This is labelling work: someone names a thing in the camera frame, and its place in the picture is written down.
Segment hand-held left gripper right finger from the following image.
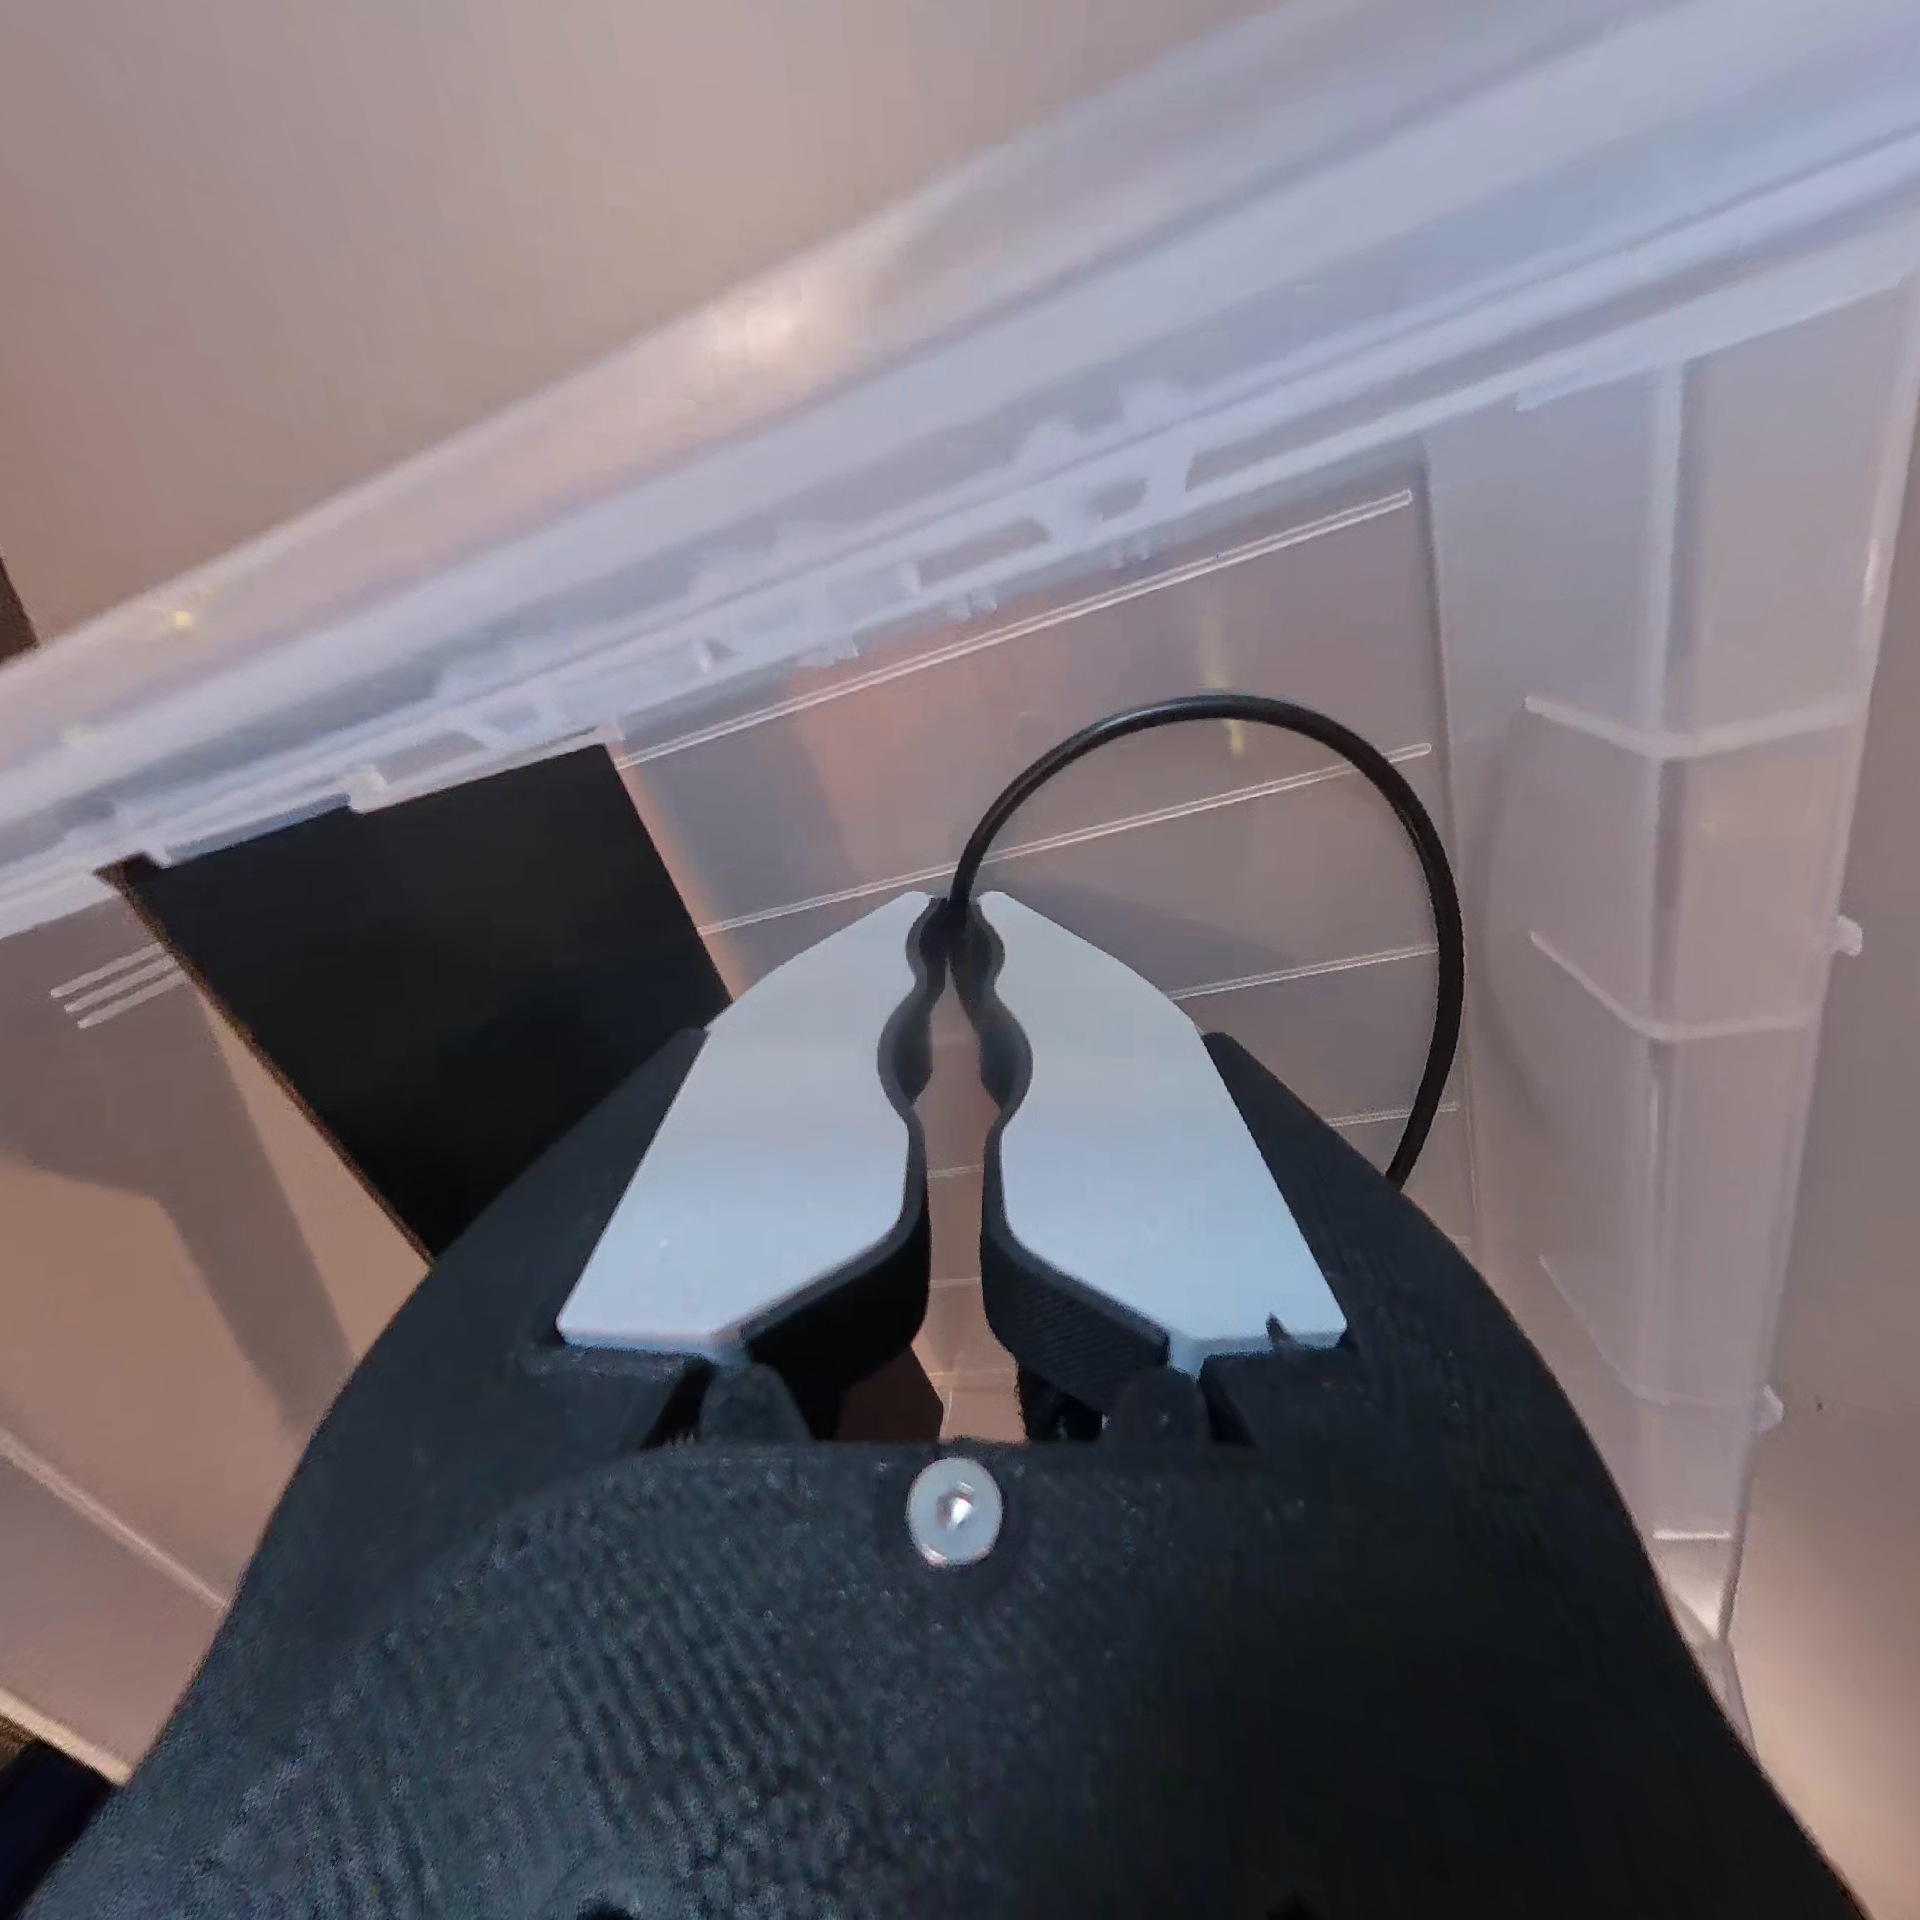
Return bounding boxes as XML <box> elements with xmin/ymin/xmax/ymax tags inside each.
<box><xmin>960</xmin><ymin>888</ymin><xmax>1349</xmax><ymax>1381</ymax></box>

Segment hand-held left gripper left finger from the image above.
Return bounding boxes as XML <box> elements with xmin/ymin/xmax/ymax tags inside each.
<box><xmin>553</xmin><ymin>890</ymin><xmax>950</xmax><ymax>1370</ymax></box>

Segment thin black usb cable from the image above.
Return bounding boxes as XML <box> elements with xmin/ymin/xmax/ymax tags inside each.
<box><xmin>917</xmin><ymin>692</ymin><xmax>1464</xmax><ymax>1191</ymax></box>

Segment clear plastic storage bin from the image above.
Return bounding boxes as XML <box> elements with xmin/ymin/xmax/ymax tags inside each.
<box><xmin>0</xmin><ymin>0</ymin><xmax>1920</xmax><ymax>1772</ymax></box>

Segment black flat panel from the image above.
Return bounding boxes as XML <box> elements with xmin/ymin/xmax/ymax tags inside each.
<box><xmin>96</xmin><ymin>734</ymin><xmax>738</xmax><ymax>1262</ymax></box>

